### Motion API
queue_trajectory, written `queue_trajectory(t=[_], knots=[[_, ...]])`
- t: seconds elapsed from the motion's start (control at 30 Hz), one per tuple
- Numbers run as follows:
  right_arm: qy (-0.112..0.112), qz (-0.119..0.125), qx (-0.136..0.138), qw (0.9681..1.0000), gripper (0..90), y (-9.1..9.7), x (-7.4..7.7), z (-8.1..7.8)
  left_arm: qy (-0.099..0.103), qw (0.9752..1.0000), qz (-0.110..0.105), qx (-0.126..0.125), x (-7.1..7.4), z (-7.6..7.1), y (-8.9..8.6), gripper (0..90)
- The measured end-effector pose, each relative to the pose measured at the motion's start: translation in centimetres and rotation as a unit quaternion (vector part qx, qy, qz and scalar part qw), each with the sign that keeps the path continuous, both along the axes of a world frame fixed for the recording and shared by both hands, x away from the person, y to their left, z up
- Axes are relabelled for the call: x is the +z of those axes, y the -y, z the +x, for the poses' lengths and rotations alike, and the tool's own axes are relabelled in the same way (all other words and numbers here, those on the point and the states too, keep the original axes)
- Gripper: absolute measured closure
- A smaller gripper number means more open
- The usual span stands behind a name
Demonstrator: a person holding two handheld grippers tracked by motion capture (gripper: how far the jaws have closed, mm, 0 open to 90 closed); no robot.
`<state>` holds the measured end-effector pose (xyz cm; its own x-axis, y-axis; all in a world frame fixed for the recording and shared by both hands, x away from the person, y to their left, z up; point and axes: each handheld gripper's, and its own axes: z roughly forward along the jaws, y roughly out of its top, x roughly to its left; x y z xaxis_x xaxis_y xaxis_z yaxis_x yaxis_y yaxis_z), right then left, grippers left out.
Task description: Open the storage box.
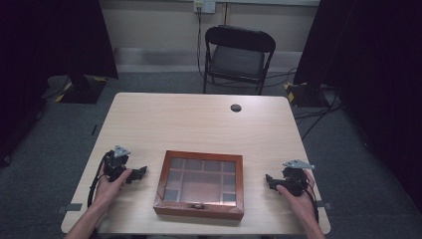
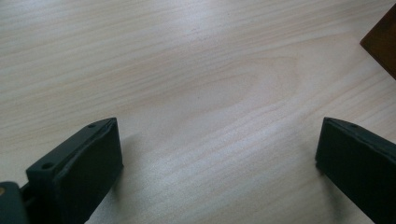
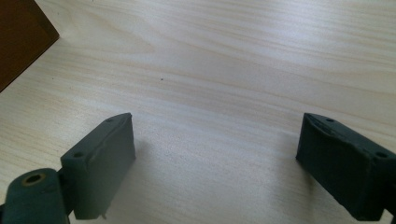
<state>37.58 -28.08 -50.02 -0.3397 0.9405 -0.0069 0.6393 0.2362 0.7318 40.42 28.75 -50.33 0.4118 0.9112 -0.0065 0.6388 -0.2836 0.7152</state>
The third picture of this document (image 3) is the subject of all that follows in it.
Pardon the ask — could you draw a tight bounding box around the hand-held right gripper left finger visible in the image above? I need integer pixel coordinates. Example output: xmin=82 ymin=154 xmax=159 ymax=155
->
xmin=60 ymin=112 xmax=136 ymax=220

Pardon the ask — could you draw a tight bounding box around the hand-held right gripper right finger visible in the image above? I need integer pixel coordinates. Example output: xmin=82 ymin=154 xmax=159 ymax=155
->
xmin=295 ymin=112 xmax=396 ymax=222

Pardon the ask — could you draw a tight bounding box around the brown wooden board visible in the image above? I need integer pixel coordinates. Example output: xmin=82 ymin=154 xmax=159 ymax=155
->
xmin=0 ymin=0 xmax=61 ymax=93

